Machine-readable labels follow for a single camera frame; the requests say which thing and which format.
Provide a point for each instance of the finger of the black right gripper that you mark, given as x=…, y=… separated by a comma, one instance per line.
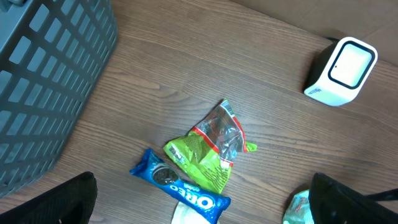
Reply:
x=390, y=195

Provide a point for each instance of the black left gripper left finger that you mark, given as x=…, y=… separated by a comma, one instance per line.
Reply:
x=68, y=203

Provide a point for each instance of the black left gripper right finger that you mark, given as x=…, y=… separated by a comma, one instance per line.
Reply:
x=331, y=202

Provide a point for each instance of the teal snack packet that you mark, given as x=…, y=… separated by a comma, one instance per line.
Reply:
x=299, y=211

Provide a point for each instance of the blue Oreo cookie pack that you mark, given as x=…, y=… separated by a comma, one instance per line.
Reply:
x=157, y=172

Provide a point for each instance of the beige paper pouch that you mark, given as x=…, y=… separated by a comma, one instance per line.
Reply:
x=184, y=214

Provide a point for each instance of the green snack packet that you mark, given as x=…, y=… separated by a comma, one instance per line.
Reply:
x=207, y=152

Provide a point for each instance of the white barcode scanner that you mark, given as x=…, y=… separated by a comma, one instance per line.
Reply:
x=340, y=71

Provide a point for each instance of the grey plastic mesh basket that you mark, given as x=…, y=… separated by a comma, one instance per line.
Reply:
x=53, y=52

